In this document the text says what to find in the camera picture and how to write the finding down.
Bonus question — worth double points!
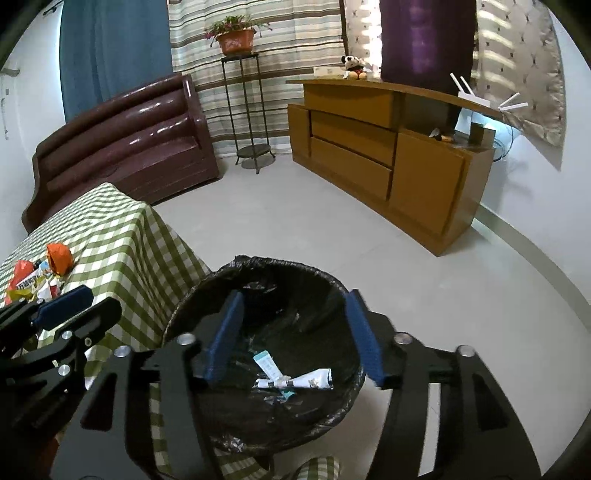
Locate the green checked tablecloth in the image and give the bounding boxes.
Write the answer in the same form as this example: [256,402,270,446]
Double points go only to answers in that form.
[0,182,342,480]

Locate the striped curtain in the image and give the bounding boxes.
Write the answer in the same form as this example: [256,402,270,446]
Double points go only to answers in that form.
[167,0,347,158]

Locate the person's left forearm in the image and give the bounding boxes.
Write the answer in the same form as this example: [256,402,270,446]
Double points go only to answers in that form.
[9,427,63,480]

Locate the black metal plant stand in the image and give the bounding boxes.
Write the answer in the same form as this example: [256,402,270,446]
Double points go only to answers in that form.
[220,52,276,175]

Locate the beige patterned curtain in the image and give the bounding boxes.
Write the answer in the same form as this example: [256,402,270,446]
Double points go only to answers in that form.
[342,0,566,174]

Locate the white tube with teal cap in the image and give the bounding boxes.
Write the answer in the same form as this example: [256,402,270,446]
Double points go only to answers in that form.
[253,351,283,378]

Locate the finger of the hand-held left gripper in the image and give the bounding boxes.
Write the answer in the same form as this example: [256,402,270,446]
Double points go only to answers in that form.
[0,285,95,337]
[0,298,123,430]

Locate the blue curtain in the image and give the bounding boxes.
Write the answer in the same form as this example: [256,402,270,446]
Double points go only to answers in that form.
[59,0,174,121]

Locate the grey cables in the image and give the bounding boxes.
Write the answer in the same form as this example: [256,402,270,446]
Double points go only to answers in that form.
[492,115,522,162]

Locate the potted plant in orange pot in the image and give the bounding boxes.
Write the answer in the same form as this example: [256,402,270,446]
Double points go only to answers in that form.
[205,15,271,56]

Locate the wooden cabinet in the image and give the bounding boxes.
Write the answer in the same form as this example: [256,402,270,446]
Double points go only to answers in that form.
[285,76,504,257]

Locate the small brown box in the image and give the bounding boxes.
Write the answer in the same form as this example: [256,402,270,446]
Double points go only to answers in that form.
[470,122,497,148]

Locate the mouse plush toy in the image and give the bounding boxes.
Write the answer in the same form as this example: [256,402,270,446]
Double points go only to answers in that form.
[341,54,369,80]

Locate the maroon leather sofa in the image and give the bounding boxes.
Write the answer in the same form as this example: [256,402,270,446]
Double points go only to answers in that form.
[21,74,220,234]

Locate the orange yellow snack packet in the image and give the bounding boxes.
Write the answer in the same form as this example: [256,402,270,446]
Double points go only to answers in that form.
[4,260,51,305]

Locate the white red wrapper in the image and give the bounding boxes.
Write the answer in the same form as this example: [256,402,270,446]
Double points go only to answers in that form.
[37,277,63,301]

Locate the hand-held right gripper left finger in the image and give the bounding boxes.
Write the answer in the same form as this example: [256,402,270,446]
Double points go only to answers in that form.
[53,291,245,480]

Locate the orange plastic bag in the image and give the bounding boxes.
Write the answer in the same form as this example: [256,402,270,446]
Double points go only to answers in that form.
[46,243,75,277]

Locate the white router with antennas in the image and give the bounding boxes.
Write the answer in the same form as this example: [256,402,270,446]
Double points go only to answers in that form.
[450,72,529,112]

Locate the black trash bin with bag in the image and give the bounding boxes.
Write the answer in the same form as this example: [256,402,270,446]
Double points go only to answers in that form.
[161,255,370,457]

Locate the small white teal packet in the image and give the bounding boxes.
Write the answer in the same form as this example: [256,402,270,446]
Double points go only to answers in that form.
[255,376,298,400]

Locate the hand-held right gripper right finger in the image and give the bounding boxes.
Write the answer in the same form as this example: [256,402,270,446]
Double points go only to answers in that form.
[345,289,541,480]

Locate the purple curtain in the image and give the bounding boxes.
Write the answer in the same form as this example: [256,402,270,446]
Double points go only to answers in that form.
[379,0,477,93]

